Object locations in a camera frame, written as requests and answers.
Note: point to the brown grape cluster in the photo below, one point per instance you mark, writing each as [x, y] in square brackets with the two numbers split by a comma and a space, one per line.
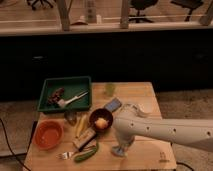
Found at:
[55, 96]

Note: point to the dark bowl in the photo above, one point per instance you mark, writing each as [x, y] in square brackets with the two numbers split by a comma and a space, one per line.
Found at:
[101, 113]

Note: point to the white paper cup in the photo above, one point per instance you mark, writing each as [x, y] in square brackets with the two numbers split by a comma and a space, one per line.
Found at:
[146, 108]

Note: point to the grey metal cup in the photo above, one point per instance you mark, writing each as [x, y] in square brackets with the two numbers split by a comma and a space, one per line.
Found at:
[71, 117]

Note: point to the green plastic tray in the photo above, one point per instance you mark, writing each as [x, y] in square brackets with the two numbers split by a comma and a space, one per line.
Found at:
[72, 86]

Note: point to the green cucumber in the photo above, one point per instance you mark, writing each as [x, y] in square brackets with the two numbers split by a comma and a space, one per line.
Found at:
[82, 157]

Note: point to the orange bowl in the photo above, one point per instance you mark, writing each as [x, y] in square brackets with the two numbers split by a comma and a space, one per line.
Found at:
[48, 134]

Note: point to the blue-grey towel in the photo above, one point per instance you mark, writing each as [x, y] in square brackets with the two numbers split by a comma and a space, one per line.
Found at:
[119, 151]

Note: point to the white spatula in tray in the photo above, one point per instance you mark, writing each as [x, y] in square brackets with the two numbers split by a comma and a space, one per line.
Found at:
[63, 103]

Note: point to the translucent green cup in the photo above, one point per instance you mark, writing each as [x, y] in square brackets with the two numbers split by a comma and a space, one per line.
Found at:
[110, 89]

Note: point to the metal fork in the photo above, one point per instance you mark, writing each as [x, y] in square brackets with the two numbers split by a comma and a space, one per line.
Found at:
[69, 154]

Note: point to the yellow food piece in bowl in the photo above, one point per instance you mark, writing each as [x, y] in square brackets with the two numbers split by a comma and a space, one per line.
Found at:
[101, 123]

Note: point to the black office chair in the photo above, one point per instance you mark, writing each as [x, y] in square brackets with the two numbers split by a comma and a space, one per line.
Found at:
[140, 5]

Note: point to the yellow banana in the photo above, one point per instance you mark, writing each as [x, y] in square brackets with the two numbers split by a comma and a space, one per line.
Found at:
[81, 125]

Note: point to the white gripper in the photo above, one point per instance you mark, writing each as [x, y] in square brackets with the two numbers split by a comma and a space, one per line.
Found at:
[124, 143]

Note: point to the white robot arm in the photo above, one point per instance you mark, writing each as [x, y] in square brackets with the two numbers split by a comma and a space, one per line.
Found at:
[131, 121]

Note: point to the tan rectangular block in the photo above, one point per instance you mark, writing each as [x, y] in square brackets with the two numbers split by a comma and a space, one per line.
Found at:
[84, 138]

